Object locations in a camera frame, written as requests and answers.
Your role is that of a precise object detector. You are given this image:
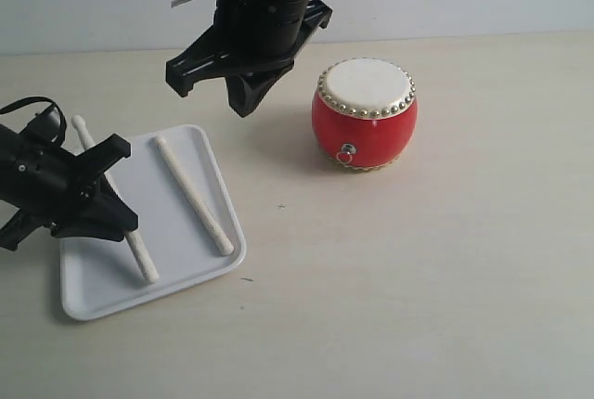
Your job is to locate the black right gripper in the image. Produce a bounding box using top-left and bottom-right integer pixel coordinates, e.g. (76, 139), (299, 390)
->
(165, 0), (332, 117)

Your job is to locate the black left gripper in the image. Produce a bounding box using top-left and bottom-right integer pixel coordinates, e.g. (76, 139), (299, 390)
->
(1, 114), (138, 251)

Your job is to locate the white drumstick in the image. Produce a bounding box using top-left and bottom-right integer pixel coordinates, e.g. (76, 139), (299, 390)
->
(153, 135), (235, 256)
(71, 115), (159, 284)

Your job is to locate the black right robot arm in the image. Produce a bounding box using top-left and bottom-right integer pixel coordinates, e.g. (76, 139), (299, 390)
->
(165, 0), (332, 117)

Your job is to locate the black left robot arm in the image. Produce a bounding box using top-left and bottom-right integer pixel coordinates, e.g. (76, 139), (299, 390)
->
(1, 115), (138, 251)

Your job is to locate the small red drum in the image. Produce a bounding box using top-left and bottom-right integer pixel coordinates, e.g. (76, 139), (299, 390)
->
(311, 58), (419, 171)

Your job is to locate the white rectangular tray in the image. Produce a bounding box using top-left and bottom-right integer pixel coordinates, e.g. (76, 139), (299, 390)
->
(60, 124), (247, 321)

